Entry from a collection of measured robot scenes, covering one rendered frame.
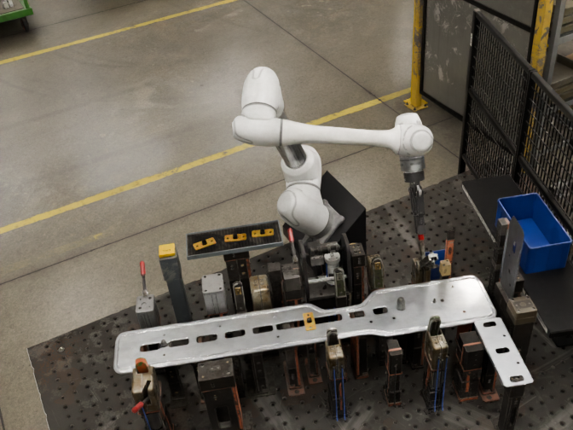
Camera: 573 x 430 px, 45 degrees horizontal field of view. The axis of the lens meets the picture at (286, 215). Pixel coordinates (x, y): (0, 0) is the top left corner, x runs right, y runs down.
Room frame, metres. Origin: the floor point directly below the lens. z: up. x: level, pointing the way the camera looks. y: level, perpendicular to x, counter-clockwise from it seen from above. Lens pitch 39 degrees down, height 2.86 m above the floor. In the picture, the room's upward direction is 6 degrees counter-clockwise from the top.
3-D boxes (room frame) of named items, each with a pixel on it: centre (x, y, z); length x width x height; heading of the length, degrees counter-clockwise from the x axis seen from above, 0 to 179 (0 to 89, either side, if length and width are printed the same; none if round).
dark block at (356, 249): (1.92, -0.25, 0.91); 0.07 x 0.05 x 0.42; 4
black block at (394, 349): (1.54, -0.33, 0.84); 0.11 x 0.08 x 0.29; 4
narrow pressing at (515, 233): (1.73, -0.77, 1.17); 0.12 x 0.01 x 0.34; 4
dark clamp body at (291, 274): (1.89, 0.00, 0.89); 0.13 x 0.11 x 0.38; 4
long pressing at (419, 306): (1.68, -0.02, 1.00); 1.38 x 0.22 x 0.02; 94
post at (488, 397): (1.54, -0.68, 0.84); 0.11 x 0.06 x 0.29; 4
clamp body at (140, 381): (1.46, 0.53, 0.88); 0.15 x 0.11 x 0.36; 4
